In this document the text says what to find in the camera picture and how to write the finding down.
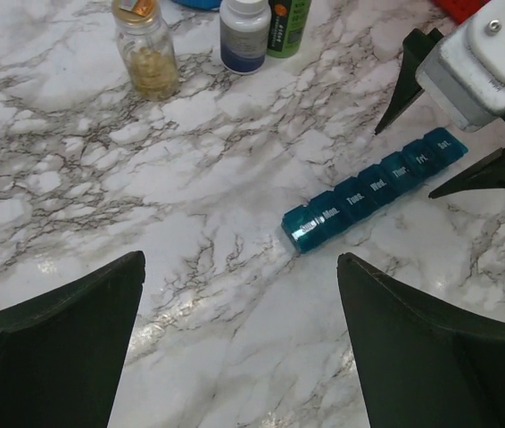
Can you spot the red plastic basket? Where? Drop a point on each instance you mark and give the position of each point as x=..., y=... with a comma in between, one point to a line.
x=460, y=10

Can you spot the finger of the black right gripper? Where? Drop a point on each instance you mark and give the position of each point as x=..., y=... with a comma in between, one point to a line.
x=488, y=173
x=415, y=48

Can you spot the blue tape roll base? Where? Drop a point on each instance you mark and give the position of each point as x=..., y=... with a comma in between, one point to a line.
x=207, y=5

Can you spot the clear jar yellow capsules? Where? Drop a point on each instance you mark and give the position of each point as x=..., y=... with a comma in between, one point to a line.
x=144, y=41

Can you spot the green pill bottle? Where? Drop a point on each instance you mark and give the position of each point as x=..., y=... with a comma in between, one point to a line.
x=288, y=20

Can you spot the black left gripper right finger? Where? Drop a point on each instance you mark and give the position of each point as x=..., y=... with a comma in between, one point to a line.
x=421, y=361

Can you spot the teal weekly pill organizer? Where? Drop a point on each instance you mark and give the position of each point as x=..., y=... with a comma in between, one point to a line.
x=331, y=213

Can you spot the white pill bottle blue label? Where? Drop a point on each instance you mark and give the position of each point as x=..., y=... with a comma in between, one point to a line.
x=243, y=34

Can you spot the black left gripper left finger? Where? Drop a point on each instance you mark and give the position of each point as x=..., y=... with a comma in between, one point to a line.
x=62, y=352

